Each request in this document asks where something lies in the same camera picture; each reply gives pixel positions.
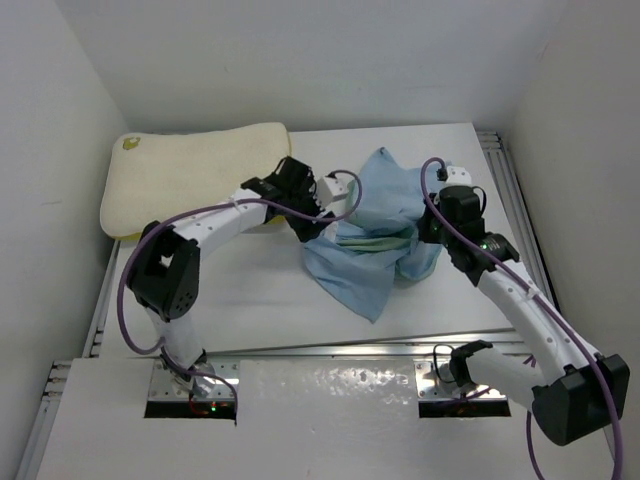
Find aluminium frame rail right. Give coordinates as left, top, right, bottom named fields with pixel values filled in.
left=477, top=131, right=557, bottom=305

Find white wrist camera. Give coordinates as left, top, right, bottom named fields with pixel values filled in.
left=315, top=175, right=349, bottom=208
left=437, top=165, right=473, bottom=187

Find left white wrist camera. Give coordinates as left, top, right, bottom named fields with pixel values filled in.
left=315, top=175, right=349, bottom=208

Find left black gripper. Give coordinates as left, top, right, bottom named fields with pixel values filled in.
left=285, top=177, right=335, bottom=240

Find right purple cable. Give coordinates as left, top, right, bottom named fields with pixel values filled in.
left=419, top=156, right=624, bottom=480

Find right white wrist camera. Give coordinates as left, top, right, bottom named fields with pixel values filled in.
left=437, top=165, right=473, bottom=187

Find blue green pillowcase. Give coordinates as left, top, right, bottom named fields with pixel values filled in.
left=303, top=147, right=442, bottom=323

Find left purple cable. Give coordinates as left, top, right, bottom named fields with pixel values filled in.
left=116, top=169, right=363, bottom=416

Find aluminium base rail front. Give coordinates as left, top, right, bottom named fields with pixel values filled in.
left=148, top=336, right=506, bottom=411

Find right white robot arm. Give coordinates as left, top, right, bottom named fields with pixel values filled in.
left=418, top=185, right=630, bottom=446

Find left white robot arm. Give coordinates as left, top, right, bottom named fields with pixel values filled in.
left=116, top=157, right=333, bottom=384

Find purple cable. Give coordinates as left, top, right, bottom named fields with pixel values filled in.
left=419, top=156, right=624, bottom=480
left=116, top=169, right=363, bottom=416

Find cream yellow pillow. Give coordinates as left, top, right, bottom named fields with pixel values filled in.
left=100, top=122, right=291, bottom=239

